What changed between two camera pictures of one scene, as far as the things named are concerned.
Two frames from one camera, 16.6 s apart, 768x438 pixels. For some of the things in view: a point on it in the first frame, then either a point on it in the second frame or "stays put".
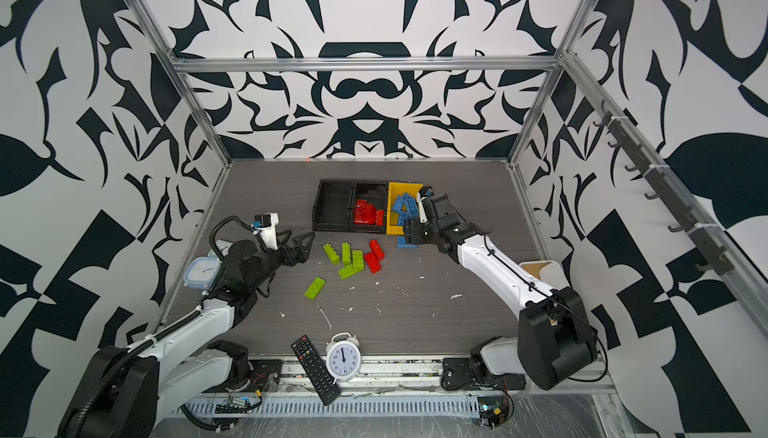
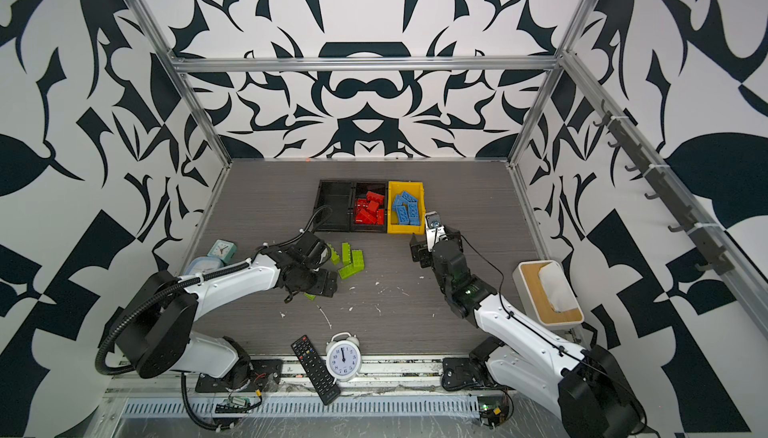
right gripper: (413, 233) -> (421, 253)
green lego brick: (331, 254) stays put
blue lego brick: (398, 204) stays put
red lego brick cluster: (374, 257) -> (370, 207)
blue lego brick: (411, 202) stays put
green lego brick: (346, 253) stays put
